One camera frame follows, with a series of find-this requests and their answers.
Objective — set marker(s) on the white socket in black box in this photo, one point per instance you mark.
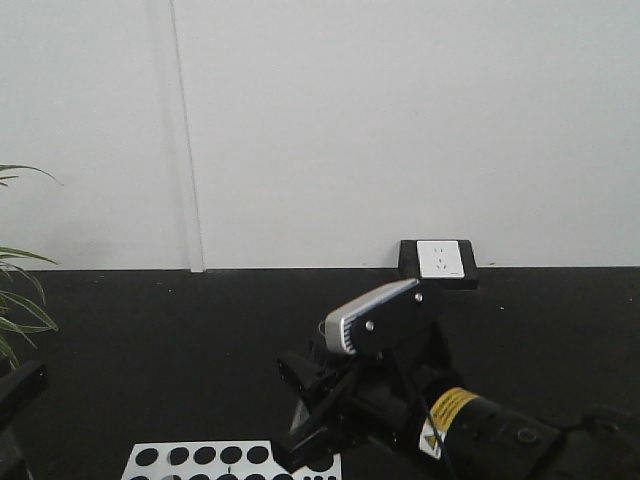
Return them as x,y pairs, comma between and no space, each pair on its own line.
449,262

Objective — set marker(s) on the white test tube rack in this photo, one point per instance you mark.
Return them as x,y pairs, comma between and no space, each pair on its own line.
226,459

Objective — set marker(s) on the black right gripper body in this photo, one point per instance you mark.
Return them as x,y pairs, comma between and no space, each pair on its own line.
398,397

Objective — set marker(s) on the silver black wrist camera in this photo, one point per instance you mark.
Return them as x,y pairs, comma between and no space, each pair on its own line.
381,318

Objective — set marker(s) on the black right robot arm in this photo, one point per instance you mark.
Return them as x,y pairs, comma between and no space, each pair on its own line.
488,440

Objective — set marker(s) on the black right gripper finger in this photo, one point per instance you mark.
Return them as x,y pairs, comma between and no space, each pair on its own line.
314,434
306,377

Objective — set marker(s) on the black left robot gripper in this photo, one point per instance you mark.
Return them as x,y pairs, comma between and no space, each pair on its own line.
19,387

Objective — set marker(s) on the green potted plant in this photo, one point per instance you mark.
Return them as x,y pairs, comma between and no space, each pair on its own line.
11,300

